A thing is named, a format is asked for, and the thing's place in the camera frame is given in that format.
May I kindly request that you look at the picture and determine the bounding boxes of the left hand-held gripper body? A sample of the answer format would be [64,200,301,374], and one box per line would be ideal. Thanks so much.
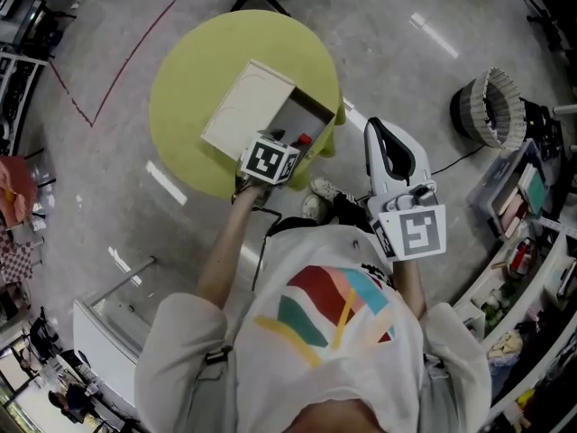
[233,133,302,198]

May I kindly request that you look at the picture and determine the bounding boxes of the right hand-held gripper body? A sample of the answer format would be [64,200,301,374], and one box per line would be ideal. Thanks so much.
[366,179,448,263]

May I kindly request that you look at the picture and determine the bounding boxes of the light wooden box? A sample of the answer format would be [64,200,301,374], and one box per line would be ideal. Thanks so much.
[199,59,337,162]

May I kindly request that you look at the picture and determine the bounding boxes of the person's left forearm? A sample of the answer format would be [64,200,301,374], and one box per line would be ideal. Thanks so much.
[194,186,270,309]

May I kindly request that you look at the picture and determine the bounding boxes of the person's right forearm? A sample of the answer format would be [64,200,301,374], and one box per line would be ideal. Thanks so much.
[392,255,429,320]

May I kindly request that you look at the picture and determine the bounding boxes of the person's white shoe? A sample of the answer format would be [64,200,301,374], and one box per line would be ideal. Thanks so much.
[300,195,326,225]
[309,176,346,201]

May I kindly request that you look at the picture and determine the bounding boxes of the person's black trousers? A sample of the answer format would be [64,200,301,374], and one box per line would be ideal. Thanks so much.
[332,191,374,234]

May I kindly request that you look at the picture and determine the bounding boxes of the clear plastic storage crate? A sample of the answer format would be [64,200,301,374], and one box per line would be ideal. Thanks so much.
[466,138,552,243]

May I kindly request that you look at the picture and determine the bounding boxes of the black bin with white liner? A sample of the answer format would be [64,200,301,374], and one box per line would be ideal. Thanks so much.
[449,67,528,152]

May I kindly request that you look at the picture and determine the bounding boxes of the pink book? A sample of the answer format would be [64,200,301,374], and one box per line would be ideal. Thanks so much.
[499,191,529,238]

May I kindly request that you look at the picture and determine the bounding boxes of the round green table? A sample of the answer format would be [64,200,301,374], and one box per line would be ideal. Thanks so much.
[149,9,348,203]

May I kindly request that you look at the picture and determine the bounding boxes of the red can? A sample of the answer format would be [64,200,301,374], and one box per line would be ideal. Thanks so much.
[511,239,534,278]

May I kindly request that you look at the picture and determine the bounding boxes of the teal book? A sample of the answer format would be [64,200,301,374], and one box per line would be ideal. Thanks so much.
[522,167,549,218]

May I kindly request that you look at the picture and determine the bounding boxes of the white shelf unit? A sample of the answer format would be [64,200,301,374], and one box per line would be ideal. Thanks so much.
[453,216,577,423]

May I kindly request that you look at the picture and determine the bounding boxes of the white shirt with colourful print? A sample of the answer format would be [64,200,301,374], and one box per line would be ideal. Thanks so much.
[133,223,493,433]

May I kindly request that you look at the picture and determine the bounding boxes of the black office chair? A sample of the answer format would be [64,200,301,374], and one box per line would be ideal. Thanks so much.
[521,0,577,53]

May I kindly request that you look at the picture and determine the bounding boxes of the white glass-topped cabinet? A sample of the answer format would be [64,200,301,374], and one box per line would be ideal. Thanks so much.
[72,254,160,409]

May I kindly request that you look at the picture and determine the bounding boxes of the orange red fabric item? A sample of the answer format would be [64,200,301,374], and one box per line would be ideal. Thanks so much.
[0,154,39,228]

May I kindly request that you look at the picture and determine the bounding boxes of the white storage rack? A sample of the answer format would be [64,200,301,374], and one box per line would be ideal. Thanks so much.
[0,51,50,156]

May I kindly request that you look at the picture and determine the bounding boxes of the red checkered cloth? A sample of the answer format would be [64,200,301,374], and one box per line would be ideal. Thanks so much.
[0,223,36,284]

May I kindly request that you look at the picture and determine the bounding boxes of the black floor cable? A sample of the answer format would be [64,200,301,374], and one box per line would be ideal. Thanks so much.
[430,143,486,176]

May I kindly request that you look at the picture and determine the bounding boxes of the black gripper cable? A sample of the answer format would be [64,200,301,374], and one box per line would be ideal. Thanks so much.
[250,205,283,292]

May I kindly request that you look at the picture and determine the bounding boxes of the black strap buckle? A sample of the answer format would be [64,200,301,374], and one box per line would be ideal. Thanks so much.
[203,345,234,367]

